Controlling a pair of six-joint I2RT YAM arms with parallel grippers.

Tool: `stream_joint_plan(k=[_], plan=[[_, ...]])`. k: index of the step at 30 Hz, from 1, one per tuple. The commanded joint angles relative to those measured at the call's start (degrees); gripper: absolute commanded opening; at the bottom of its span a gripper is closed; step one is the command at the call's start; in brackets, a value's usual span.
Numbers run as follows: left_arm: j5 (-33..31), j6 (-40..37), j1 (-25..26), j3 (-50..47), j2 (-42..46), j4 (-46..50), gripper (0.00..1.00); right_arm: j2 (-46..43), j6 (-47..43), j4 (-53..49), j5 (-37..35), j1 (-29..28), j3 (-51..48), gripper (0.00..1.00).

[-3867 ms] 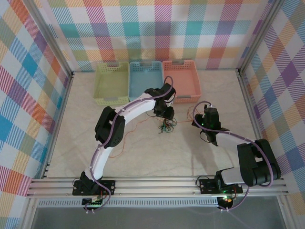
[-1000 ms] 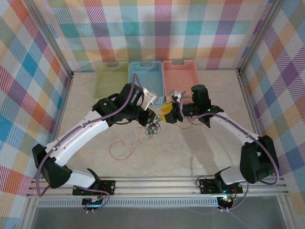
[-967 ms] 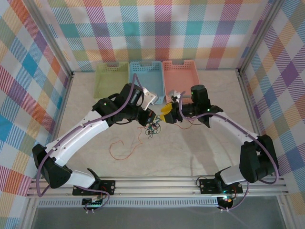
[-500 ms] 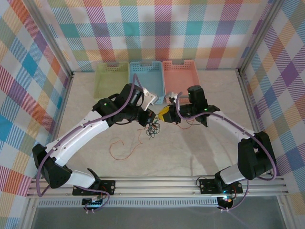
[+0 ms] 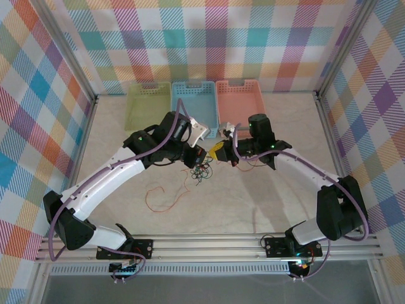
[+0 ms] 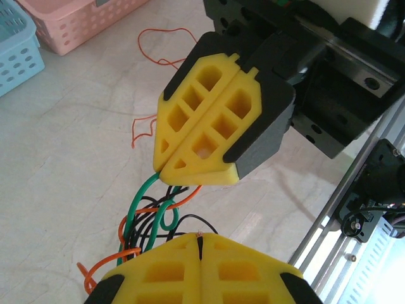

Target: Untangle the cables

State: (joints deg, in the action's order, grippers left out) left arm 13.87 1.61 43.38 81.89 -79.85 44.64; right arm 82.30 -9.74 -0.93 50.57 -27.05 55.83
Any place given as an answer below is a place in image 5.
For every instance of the green plastic basket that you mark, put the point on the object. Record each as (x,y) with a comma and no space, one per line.
(145,104)

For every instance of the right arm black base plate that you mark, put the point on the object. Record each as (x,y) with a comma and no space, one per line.
(275,247)

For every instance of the aluminium mounting rail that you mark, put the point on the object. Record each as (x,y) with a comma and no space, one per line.
(205,247)

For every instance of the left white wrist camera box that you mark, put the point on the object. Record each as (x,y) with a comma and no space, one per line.
(197,130)

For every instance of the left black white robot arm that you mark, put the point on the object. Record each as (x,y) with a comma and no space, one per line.
(104,180)

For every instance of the pink plastic basket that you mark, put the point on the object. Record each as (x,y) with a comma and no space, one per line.
(237,101)

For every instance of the aluminium frame post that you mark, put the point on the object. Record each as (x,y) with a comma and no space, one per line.
(64,47)
(345,47)

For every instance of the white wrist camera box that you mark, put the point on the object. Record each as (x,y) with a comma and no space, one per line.
(228,130)
(197,130)

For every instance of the aluminium frame leg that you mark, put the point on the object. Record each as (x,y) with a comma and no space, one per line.
(39,285)
(380,282)

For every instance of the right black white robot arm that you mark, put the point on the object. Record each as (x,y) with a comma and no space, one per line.
(341,209)

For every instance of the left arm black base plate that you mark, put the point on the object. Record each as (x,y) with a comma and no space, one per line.
(142,248)

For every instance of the blue plastic basket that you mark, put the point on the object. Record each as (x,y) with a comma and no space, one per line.
(202,101)

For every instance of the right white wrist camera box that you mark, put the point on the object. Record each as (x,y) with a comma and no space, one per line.
(228,130)

